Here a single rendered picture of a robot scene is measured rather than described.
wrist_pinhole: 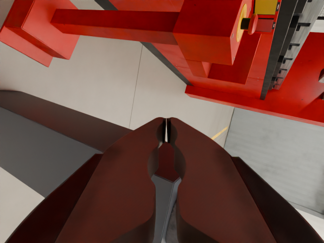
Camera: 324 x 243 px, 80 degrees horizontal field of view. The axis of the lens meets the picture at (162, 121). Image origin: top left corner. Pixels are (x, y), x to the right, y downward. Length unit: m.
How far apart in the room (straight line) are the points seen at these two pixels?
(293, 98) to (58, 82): 2.04
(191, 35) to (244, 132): 7.48
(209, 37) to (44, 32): 0.62
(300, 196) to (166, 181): 8.23
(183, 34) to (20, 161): 0.51
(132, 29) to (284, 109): 1.91
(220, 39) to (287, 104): 1.93
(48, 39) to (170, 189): 0.72
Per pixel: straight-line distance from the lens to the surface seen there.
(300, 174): 8.23
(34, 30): 0.86
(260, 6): 0.57
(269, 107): 2.28
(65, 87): 1.09
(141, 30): 0.59
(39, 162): 0.56
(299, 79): 2.38
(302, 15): 1.12
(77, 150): 0.44
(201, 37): 0.43
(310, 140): 7.98
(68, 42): 0.93
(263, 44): 1.10
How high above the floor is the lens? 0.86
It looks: 25 degrees down
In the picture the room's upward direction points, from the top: 107 degrees clockwise
